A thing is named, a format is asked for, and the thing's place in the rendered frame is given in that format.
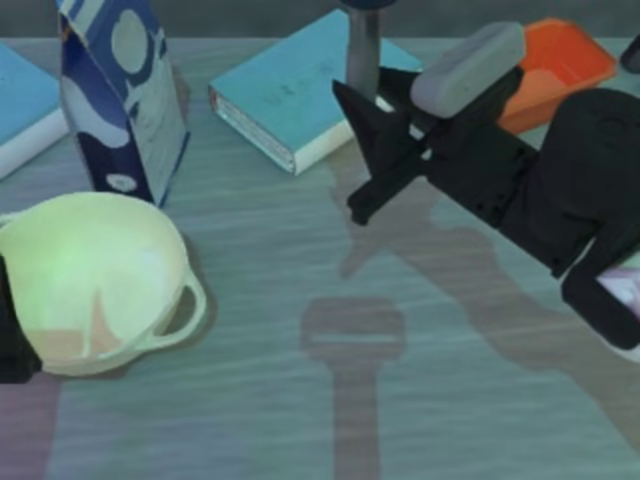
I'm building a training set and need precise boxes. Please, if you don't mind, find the orange plastic bin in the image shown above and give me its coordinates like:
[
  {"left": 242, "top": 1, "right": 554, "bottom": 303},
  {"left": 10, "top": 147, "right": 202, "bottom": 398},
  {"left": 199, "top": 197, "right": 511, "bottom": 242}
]
[{"left": 497, "top": 17, "right": 619, "bottom": 135}]

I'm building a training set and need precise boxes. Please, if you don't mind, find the light blue hardcover book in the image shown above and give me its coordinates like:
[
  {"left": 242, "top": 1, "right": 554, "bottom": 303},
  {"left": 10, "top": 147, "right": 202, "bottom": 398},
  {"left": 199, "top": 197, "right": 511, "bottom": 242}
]
[
  {"left": 207, "top": 7, "right": 424, "bottom": 177},
  {"left": 0, "top": 41, "right": 69, "bottom": 181}
]

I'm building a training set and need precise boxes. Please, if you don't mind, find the blue and white milk carton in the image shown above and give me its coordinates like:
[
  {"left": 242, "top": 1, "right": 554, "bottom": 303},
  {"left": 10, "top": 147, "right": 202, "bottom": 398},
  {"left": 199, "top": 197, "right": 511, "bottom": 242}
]
[{"left": 55, "top": 0, "right": 193, "bottom": 209}]

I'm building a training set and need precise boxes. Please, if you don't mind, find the dark gray round object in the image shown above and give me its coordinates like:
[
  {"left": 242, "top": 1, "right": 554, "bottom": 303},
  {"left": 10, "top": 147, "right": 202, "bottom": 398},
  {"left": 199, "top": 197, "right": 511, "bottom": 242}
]
[{"left": 619, "top": 36, "right": 640, "bottom": 74}]

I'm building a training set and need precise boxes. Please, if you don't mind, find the pale green two-handled bowl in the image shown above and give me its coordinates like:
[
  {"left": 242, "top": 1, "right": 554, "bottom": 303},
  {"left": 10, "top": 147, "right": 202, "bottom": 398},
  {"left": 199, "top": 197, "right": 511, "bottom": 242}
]
[{"left": 0, "top": 191, "right": 209, "bottom": 377}]

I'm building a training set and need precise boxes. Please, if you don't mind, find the grey metal pole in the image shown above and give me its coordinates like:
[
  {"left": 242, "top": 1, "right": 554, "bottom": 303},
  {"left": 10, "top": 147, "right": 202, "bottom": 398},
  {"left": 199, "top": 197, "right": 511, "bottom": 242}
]
[{"left": 338, "top": 0, "right": 397, "bottom": 103}]

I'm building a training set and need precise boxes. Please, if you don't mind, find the gray wrist camera box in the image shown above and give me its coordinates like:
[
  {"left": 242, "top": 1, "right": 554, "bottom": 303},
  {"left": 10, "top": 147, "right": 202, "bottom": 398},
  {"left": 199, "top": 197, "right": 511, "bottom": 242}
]
[{"left": 409, "top": 23, "right": 527, "bottom": 120}]

